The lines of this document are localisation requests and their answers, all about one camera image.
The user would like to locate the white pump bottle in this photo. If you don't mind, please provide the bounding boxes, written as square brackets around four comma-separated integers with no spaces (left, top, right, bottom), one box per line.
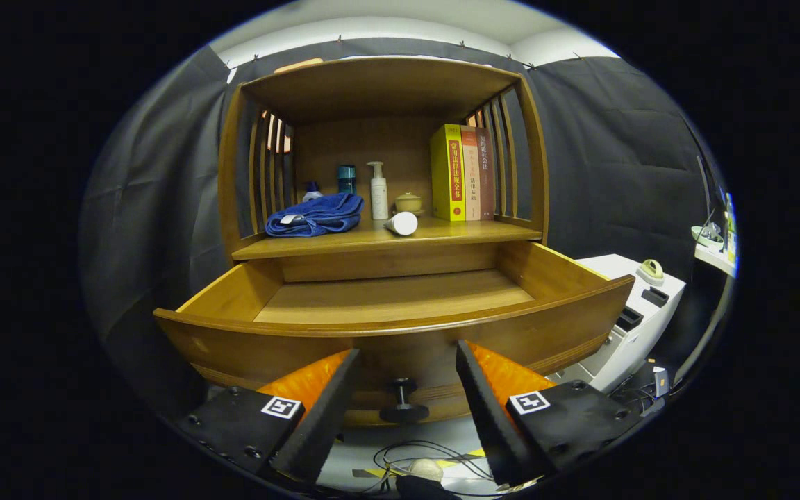
[366,161,390,221]

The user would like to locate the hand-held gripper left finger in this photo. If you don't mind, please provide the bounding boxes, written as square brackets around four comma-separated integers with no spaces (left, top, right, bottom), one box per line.
[176,347,363,485]

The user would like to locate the orange white book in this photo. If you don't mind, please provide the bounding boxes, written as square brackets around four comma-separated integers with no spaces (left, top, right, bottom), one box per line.
[460,126,481,222]

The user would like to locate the blue folded towel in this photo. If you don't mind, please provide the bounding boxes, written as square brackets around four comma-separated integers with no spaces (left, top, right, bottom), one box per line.
[265,192,365,238]

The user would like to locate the brown book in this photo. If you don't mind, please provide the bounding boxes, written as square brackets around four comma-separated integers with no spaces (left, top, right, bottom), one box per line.
[475,127,495,220]

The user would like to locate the wooden countertop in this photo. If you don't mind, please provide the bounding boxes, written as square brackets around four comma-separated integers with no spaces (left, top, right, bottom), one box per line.
[232,215,544,262]

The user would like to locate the wooden cabinet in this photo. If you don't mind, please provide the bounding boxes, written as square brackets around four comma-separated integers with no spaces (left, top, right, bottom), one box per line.
[217,56,551,282]

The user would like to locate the floor cables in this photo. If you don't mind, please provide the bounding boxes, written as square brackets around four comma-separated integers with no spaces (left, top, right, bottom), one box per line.
[372,440,498,497]

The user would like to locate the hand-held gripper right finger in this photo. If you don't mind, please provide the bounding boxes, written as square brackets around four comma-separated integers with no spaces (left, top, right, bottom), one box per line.
[456,340,645,487]

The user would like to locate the white drawer unit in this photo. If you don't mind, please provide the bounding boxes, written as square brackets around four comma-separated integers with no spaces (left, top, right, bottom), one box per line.
[546,253,687,393]

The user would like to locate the yellow book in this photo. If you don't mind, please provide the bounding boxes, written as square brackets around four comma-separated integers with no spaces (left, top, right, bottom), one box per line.
[430,124,467,222]

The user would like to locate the white bowl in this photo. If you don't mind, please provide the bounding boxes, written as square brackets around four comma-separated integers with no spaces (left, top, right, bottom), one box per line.
[692,226,726,251]

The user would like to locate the beige round object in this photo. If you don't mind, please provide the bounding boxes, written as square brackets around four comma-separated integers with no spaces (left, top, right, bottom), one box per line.
[408,458,444,483]

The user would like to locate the wooden drawer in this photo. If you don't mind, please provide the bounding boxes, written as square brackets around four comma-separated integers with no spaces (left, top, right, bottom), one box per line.
[153,241,635,426]

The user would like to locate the white green tube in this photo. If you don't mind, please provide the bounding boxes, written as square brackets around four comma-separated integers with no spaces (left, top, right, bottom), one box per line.
[383,211,419,237]

